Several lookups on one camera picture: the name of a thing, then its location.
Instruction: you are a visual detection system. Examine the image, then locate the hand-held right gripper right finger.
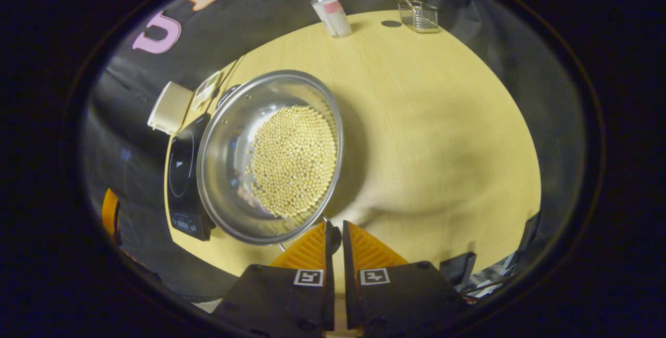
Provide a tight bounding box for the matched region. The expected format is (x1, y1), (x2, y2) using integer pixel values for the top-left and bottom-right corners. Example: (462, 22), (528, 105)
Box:
(342, 220), (469, 338)

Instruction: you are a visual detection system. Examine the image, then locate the black induction cooktop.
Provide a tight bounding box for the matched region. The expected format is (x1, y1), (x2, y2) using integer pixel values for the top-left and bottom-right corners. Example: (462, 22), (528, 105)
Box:
(166, 113), (216, 241)

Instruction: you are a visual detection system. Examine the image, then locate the steel pot with black handles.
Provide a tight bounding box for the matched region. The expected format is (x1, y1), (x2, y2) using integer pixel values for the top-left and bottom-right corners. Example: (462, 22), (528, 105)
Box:
(197, 70), (344, 253)

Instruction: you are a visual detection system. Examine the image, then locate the white toaster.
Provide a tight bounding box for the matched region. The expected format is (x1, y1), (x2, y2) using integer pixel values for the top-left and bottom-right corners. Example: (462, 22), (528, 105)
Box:
(147, 81), (194, 135)

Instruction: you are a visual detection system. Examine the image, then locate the white divided dish with beans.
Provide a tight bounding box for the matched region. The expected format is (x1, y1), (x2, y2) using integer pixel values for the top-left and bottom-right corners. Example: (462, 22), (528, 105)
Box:
(190, 71), (223, 111)

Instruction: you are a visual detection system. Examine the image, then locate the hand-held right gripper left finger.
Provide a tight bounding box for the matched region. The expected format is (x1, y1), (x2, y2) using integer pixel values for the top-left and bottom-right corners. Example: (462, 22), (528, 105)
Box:
(211, 222), (336, 338)

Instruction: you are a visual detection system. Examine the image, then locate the black power cable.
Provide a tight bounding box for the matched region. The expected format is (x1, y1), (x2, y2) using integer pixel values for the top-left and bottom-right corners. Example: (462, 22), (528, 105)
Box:
(221, 56), (245, 92)

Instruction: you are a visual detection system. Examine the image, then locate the pile of yellow beans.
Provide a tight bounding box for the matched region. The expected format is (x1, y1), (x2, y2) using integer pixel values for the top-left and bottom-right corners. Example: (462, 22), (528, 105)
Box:
(246, 105), (338, 219)

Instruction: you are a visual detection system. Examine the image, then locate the dark flat panel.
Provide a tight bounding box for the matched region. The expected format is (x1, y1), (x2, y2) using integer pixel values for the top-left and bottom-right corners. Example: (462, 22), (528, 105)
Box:
(513, 212), (542, 271)
(440, 252), (477, 291)

